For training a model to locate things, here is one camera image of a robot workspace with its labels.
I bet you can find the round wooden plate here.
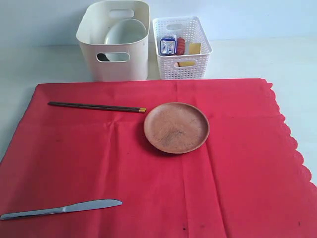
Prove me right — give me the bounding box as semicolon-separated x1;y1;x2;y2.
143;102;210;154

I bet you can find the red tablecloth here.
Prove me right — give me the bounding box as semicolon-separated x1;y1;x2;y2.
0;79;317;238

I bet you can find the cream plastic storage bin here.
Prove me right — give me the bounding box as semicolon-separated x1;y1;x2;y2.
76;0;150;81

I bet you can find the dark wooden chopstick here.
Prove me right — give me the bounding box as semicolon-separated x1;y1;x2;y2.
50;105;146;113
48;102;147;111

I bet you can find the silver table knife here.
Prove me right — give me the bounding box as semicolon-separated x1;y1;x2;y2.
0;199;123;221

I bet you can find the yellow cake wedge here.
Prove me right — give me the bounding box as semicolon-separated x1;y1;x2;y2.
178;43;201;67

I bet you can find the white perforated plastic basket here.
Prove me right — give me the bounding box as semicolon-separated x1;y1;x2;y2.
153;16;212;80

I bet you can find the small milk carton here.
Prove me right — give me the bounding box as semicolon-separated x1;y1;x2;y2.
160;35;177;56

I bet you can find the white ceramic bowl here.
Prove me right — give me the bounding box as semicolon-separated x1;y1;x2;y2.
104;18;147;62

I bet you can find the red sausage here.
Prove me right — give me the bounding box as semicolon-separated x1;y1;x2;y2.
176;37;186;56

